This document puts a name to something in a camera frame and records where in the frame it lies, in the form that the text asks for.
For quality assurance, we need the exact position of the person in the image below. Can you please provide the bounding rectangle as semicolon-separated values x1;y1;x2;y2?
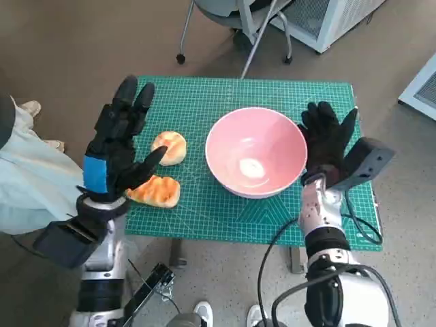
0;95;88;236

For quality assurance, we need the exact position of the black metal bracket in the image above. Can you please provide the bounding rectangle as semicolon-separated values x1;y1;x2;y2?
121;262;176;327

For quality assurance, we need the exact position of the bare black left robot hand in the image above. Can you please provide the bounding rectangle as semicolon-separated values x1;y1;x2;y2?
81;74;168;202

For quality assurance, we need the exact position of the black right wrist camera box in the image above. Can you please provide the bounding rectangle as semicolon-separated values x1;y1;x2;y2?
326;137;396;191

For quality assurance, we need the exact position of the long black robot cable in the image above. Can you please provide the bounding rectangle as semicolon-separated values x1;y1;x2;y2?
257;217;300;327

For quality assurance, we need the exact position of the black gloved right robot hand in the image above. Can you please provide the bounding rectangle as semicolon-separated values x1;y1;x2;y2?
297;101;358;183

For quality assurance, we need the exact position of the black right camera cable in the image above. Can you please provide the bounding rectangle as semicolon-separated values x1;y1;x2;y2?
343;189;383;245

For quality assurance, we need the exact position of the oblong orange toy bread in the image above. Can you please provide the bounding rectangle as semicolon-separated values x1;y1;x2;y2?
125;174;181;208

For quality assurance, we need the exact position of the green cutting mat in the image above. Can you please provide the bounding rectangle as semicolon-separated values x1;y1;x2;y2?
125;76;383;252

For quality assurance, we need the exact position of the round pale toy bread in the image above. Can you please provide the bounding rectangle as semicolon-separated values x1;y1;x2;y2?
151;131;187;167

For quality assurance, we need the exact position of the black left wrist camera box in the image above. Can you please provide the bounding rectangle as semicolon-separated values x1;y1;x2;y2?
33;219;103;270

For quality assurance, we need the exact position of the pink bowl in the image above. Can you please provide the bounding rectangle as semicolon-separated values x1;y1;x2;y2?
205;107;309;200

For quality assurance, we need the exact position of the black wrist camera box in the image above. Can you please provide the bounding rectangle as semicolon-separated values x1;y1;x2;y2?
326;137;396;191
33;219;103;270

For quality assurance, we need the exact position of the short black robot cable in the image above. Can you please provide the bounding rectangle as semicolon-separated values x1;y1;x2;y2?
271;272;341;327

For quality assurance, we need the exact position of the white metal frame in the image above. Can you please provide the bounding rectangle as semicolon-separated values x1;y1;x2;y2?
237;0;273;45

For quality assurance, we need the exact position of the dark table leg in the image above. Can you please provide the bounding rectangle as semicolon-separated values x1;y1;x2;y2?
290;247;305;274
171;238;187;269

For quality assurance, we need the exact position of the grey office chair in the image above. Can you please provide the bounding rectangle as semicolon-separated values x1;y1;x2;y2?
176;0;294;80

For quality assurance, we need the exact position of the white shoe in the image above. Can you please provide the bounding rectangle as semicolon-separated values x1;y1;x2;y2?
193;300;215;327
247;303;266;327

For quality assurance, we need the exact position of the white vent cabinet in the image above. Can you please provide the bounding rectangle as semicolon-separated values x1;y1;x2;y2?
397;52;436;121

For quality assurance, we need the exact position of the white mesh cabinet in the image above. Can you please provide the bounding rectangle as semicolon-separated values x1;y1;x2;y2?
272;0;388;54

